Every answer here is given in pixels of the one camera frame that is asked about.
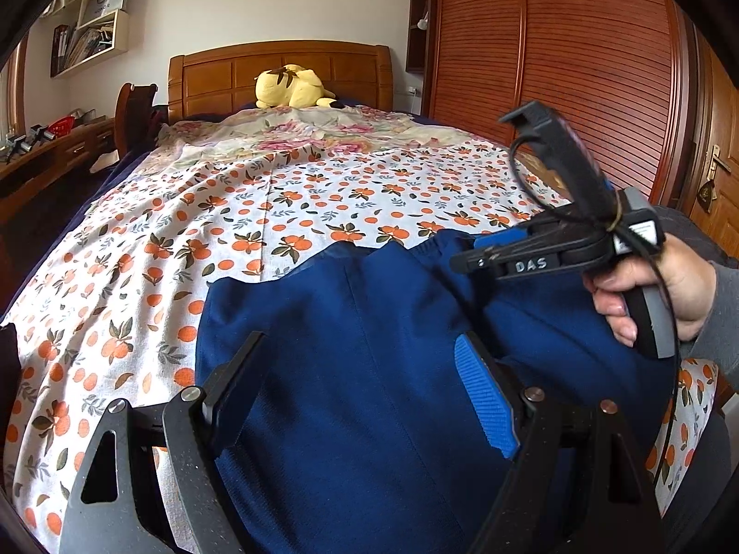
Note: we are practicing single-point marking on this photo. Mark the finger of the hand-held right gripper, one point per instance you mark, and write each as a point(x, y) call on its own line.
point(499, 238)
point(531, 262)

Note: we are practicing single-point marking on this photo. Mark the orange fruit print bed sheet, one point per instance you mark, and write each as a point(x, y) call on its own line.
point(231, 213)

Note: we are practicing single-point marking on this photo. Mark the wooden slatted wardrobe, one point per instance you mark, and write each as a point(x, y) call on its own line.
point(548, 40)

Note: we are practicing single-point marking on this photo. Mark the person's dark clothing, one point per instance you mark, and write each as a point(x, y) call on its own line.
point(704, 490)

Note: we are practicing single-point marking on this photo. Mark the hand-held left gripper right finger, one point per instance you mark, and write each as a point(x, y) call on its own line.
point(482, 395)

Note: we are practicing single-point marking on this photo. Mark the black desk tools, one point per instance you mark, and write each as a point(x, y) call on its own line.
point(29, 137)

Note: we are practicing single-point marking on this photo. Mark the red item on desk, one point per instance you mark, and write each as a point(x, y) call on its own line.
point(62, 124)

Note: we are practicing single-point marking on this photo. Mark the white paper bag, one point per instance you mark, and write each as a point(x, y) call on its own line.
point(104, 0)

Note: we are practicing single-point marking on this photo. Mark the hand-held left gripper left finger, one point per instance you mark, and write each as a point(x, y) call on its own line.
point(239, 392)

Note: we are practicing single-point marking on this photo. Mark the wooden desk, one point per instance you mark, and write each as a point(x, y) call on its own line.
point(34, 170)

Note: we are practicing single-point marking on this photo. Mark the wooden niche shelf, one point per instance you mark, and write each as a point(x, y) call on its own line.
point(414, 52)

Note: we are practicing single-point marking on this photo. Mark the person's right hand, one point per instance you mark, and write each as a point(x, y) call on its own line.
point(687, 294)

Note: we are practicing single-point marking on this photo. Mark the row of books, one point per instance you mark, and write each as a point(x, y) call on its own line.
point(61, 49)

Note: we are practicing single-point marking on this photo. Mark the window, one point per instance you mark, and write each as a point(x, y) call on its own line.
point(12, 92)

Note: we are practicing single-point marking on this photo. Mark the person's right forearm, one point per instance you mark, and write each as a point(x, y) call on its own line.
point(721, 329)

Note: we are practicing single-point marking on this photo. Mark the wooden bed headboard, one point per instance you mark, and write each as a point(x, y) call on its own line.
point(213, 78)

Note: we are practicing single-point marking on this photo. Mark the white wall shelf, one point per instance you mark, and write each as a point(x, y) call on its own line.
point(118, 34)

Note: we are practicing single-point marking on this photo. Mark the yellow plush toy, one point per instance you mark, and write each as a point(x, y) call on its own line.
point(291, 87)

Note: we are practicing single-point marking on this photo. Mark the pink floral blanket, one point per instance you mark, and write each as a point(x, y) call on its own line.
point(300, 138)

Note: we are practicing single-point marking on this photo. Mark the wooden door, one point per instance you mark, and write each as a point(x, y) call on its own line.
point(721, 127)

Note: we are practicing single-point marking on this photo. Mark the blue suit jacket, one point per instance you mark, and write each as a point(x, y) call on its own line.
point(358, 358)

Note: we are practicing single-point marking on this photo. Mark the folded black garment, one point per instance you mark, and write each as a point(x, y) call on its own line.
point(7, 369)

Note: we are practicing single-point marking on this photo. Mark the white paper sheet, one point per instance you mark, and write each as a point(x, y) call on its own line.
point(104, 161)

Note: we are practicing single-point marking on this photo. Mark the wooden chair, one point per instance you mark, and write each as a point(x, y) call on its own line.
point(130, 118)

